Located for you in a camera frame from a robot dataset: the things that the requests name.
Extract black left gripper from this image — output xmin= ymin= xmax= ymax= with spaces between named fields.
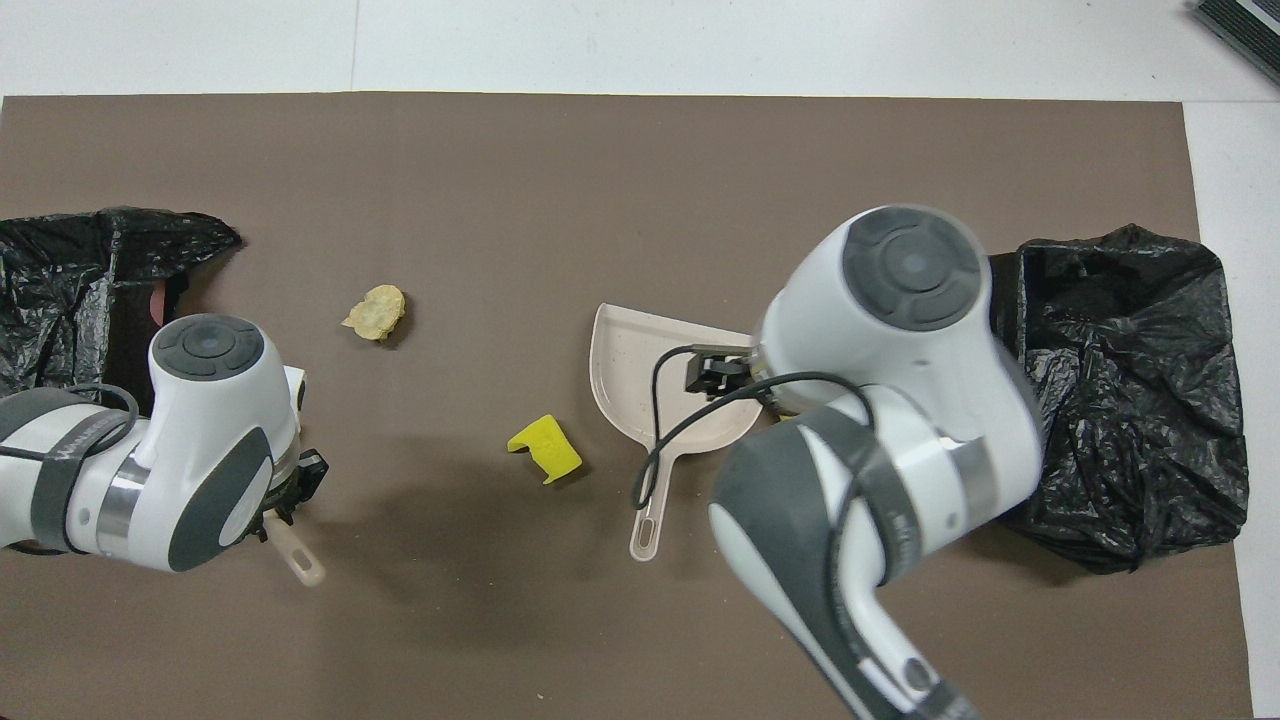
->
xmin=262 ymin=450 xmax=329 ymax=526

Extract beige plastic dustpan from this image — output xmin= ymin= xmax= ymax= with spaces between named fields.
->
xmin=590 ymin=303 xmax=766 ymax=563

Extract yellow sponge with green pad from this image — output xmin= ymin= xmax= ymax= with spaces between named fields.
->
xmin=507 ymin=414 xmax=583 ymax=486

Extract black ribbed object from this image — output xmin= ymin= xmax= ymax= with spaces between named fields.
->
xmin=1190 ymin=0 xmax=1280 ymax=86

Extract beige brush black bristles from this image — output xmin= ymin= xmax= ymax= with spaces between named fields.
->
xmin=262 ymin=515 xmax=327 ymax=588

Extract brown table mat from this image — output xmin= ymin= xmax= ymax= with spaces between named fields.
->
xmin=0 ymin=92 xmax=1256 ymax=720

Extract crusty bread piece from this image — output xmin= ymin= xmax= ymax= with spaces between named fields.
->
xmin=342 ymin=285 xmax=407 ymax=343

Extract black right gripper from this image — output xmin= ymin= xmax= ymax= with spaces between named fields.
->
xmin=685 ymin=345 xmax=751 ymax=401

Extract bin with black bag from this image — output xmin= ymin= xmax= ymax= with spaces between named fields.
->
xmin=990 ymin=223 xmax=1251 ymax=576
xmin=0 ymin=207 xmax=244 ymax=557

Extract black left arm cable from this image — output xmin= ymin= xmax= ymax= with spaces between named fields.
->
xmin=0 ymin=383 xmax=141 ymax=461

